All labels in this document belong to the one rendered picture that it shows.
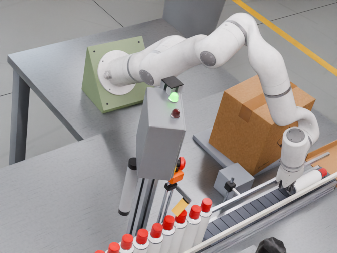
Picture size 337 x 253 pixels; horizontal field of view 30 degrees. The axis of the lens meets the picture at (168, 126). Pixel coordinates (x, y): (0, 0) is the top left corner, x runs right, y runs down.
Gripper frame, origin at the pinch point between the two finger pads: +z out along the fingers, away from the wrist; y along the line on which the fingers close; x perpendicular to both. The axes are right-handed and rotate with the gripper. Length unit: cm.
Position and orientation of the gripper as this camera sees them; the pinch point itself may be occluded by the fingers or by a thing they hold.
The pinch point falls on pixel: (289, 186)
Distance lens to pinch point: 241.4
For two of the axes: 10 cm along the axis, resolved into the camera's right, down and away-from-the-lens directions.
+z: 0.8, 6.1, 7.8
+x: 6.1, 5.9, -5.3
